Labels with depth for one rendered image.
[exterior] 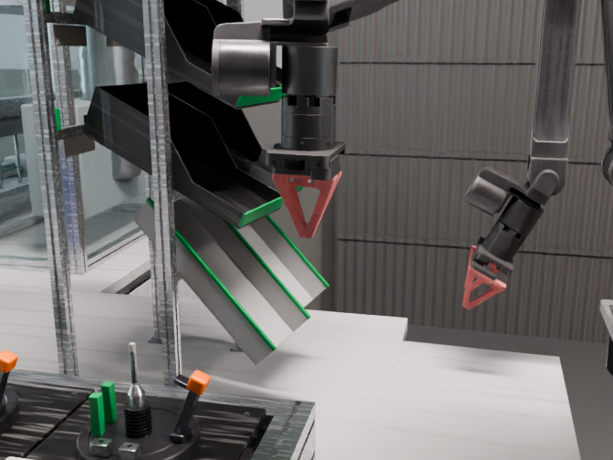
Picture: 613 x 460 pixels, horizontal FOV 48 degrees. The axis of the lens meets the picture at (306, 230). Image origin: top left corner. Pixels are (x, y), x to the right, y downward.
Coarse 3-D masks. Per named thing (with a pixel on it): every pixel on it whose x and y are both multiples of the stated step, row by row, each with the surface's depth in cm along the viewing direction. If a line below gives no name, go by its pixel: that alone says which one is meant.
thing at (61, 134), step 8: (48, 16) 95; (56, 16) 96; (64, 16) 98; (72, 16) 100; (72, 24) 101; (80, 24) 102; (168, 72) 93; (168, 80) 93; (176, 80) 96; (184, 80) 98; (64, 128) 100; (72, 128) 102; (80, 128) 104; (64, 136) 100; (72, 136) 102; (176, 192) 98
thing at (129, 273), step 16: (144, 240) 210; (128, 256) 193; (144, 256) 193; (0, 272) 180; (16, 272) 180; (32, 272) 180; (96, 272) 180; (112, 272) 180; (128, 272) 180; (144, 272) 189; (80, 288) 168; (96, 288) 168; (112, 288) 172; (128, 288) 184; (144, 288) 190
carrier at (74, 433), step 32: (96, 416) 80; (128, 416) 79; (160, 416) 85; (192, 416) 85; (224, 416) 89; (256, 416) 89; (64, 448) 82; (96, 448) 76; (128, 448) 75; (160, 448) 78; (192, 448) 79; (224, 448) 82
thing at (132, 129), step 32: (96, 96) 98; (128, 96) 105; (96, 128) 99; (128, 128) 97; (192, 128) 108; (128, 160) 98; (192, 160) 108; (224, 160) 107; (192, 192) 95; (224, 192) 102; (256, 192) 106
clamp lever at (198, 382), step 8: (184, 376) 79; (192, 376) 77; (200, 376) 77; (208, 376) 78; (184, 384) 78; (192, 384) 77; (200, 384) 77; (192, 392) 78; (200, 392) 77; (192, 400) 78; (184, 408) 78; (192, 408) 78; (184, 416) 79; (176, 424) 79; (184, 424) 79
